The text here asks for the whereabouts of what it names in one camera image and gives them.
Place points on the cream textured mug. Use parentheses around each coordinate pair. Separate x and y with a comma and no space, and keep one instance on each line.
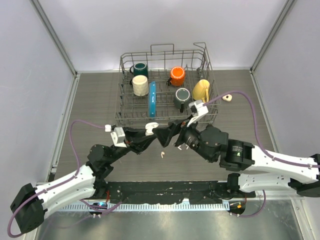
(140,85)

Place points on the grey wire dish rack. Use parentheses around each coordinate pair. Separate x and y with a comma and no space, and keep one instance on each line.
(133,111)

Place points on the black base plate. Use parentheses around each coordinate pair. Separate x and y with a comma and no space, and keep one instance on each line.
(171,192)

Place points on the orange mug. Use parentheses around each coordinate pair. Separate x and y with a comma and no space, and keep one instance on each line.
(177,76)

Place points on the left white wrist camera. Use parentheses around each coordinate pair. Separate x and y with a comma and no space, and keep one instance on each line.
(117,135)

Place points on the dark green mug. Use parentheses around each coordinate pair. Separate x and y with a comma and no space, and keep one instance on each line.
(139,68)

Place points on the white earbud charging case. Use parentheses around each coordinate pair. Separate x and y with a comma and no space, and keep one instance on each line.
(149,128)

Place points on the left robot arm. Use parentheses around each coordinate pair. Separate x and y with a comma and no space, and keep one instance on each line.
(33,204)

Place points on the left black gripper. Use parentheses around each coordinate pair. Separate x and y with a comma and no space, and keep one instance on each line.
(136,140)

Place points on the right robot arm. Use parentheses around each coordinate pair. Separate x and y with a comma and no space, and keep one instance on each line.
(252,168)

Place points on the beige earbud case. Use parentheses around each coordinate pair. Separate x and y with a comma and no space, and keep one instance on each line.
(227,98)

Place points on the grey mug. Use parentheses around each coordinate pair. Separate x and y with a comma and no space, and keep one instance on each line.
(182,98)

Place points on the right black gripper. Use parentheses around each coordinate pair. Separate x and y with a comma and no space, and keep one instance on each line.
(165,135)

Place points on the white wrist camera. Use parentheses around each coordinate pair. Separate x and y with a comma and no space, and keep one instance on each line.
(198,111)
(117,135)

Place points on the white slotted cable duct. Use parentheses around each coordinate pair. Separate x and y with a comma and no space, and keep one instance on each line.
(184,206)

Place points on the yellow mug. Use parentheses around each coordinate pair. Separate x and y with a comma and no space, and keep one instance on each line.
(201,90)

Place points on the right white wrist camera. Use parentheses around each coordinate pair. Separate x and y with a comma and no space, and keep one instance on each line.
(198,111)

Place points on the blue plate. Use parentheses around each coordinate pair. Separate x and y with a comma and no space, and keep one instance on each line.
(152,102)

